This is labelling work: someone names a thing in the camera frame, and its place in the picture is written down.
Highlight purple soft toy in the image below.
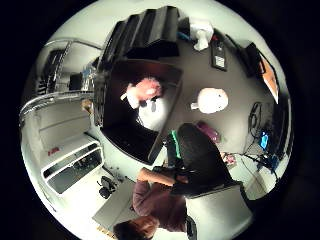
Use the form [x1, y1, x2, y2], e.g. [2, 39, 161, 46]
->
[196, 120, 222, 144]

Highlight small pink object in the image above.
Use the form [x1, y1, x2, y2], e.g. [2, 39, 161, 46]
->
[221, 151, 238, 167]

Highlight white plush ball toy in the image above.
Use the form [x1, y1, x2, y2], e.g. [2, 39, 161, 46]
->
[190, 87, 230, 115]

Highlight white round soft toy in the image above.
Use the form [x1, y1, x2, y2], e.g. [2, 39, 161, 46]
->
[137, 97, 172, 132]

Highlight blue lit device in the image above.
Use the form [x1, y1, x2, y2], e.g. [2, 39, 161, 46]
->
[258, 130, 271, 152]

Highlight person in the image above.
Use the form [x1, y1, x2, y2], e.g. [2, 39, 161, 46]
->
[112, 166, 198, 240]

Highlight dark brown open box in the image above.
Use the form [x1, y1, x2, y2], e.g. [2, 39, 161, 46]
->
[93, 59, 184, 166]

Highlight pink soft toy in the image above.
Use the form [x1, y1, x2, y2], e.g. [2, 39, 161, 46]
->
[119, 76, 164, 110]

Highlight black office chair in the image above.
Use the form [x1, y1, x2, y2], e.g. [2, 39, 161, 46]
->
[96, 175, 118, 200]

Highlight black remote control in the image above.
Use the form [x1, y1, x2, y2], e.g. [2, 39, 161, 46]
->
[209, 35, 229, 72]

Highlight orange and black laptop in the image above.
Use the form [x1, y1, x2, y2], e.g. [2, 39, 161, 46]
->
[245, 42, 280, 105]

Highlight metal railing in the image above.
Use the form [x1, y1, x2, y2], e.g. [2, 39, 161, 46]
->
[18, 38, 104, 125]

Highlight coiled black cable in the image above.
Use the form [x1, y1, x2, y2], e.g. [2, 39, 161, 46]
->
[248, 101, 264, 138]

